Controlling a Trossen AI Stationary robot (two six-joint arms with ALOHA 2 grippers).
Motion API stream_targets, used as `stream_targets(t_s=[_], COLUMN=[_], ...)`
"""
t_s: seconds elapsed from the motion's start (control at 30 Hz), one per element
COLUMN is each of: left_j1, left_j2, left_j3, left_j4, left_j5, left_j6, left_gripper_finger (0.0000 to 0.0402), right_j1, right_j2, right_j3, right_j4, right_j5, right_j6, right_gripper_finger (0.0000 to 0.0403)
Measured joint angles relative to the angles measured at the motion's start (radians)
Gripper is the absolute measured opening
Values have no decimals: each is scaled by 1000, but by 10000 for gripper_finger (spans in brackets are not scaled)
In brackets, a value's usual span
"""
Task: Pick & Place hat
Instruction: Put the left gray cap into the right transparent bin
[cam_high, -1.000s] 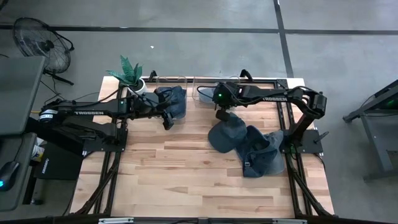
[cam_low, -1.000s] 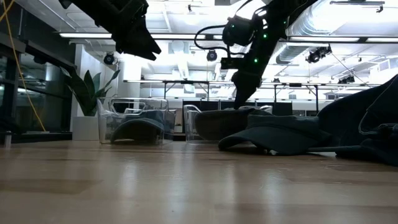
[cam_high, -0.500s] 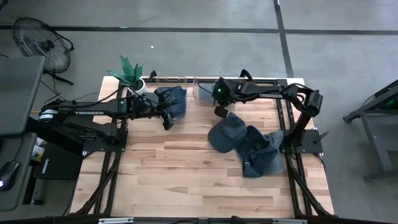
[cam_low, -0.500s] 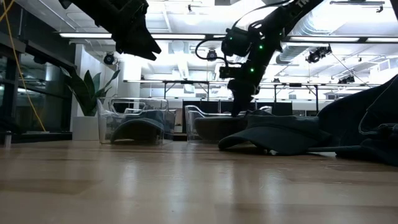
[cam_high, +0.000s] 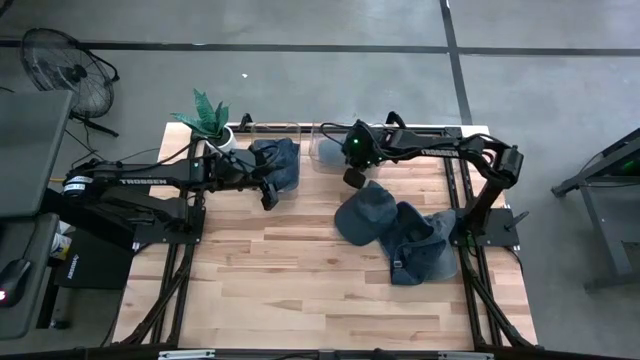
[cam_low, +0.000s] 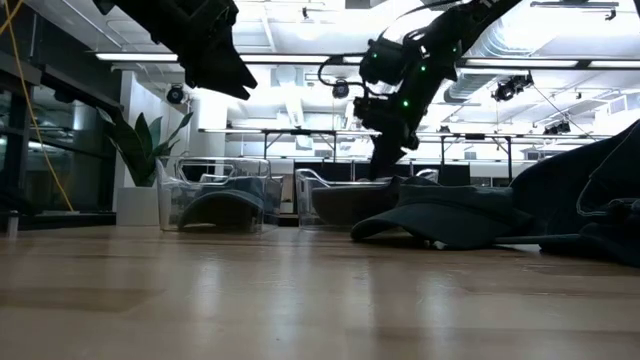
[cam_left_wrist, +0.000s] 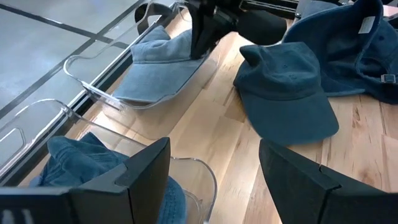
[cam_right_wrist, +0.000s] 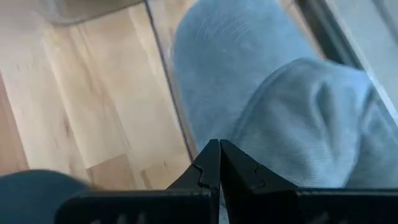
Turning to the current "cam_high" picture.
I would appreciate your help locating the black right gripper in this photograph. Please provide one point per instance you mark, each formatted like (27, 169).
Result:
(362, 147)

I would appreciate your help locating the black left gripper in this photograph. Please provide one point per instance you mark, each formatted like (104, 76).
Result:
(240, 170)

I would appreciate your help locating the clear plastic bin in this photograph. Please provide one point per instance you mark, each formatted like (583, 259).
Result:
(292, 132)
(325, 131)

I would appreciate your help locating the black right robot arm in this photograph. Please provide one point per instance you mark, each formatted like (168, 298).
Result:
(440, 150)

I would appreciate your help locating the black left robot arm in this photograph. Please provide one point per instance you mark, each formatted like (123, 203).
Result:
(150, 180)

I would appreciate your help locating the white plant pot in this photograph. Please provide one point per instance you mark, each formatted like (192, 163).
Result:
(227, 142)

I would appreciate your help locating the green snake plant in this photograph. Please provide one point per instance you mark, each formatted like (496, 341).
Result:
(205, 117)

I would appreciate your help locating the black Trossen box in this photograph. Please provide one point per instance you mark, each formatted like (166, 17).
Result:
(95, 260)

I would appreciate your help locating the black floor fan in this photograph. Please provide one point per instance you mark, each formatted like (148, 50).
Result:
(65, 70)

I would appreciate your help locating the gray desk top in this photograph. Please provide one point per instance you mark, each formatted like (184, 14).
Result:
(30, 150)
(25, 280)

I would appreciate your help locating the black computer mouse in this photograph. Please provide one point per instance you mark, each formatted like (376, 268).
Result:
(14, 280)

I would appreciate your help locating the black metal table frame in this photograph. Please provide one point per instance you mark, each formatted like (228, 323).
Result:
(452, 133)

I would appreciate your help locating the silver metal bracket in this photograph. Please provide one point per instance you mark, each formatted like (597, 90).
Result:
(185, 354)
(465, 355)

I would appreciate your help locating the gray frame workstation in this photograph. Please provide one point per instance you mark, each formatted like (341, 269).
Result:
(607, 235)

